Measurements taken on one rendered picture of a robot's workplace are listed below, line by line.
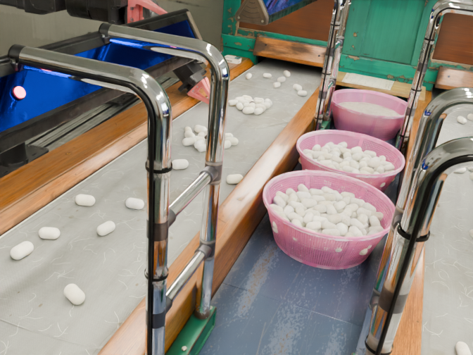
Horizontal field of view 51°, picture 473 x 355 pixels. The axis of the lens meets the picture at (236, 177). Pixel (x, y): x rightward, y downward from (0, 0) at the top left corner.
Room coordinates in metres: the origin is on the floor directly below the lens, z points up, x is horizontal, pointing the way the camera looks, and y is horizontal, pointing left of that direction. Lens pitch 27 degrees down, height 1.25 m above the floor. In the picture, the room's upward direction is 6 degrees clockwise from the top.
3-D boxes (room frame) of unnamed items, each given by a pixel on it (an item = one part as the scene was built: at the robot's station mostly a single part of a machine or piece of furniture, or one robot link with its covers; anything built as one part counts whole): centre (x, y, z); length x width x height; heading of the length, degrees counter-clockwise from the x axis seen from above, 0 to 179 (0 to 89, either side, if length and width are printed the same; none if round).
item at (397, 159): (1.14, -0.27, 0.72); 0.27 x 0.27 x 0.10
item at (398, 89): (1.76, -0.47, 0.77); 0.33 x 0.15 x 0.01; 72
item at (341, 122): (1.56, -0.41, 0.72); 0.27 x 0.27 x 0.10
